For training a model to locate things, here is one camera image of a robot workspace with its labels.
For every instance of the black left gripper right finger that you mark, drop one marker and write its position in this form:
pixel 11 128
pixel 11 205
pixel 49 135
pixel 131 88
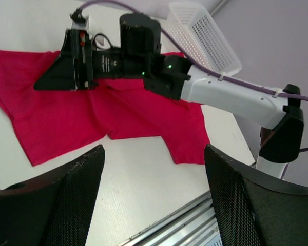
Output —
pixel 254 208

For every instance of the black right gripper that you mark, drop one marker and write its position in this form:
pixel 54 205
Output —
pixel 81 60

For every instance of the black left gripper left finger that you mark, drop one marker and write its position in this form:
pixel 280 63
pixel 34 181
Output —
pixel 54 208

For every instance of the crimson t shirt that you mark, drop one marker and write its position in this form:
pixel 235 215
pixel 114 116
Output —
pixel 51 123

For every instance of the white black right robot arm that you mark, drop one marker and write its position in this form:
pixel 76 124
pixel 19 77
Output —
pixel 281 119

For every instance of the white plastic basket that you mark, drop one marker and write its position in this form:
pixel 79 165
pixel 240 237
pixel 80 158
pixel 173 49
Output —
pixel 195 31

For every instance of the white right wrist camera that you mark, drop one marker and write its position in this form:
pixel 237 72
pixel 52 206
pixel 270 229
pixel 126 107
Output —
pixel 81 26

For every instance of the aluminium front rail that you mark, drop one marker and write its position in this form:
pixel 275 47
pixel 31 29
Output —
pixel 193 224

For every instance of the right aluminium corner post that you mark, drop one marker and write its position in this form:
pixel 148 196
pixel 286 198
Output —
pixel 217 6

